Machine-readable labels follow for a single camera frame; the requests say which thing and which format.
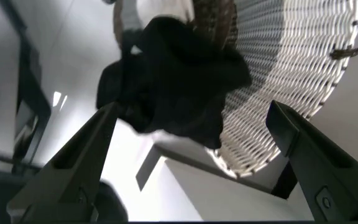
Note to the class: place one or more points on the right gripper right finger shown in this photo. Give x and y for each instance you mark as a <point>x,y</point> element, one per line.
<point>331,168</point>

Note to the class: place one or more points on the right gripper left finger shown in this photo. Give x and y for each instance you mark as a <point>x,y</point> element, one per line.
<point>73,174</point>

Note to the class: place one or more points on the black short-sleeved shirt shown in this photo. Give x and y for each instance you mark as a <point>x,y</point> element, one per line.
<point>172,87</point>

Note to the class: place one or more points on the white laundry basket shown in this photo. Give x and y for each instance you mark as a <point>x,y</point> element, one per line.
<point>291,77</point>

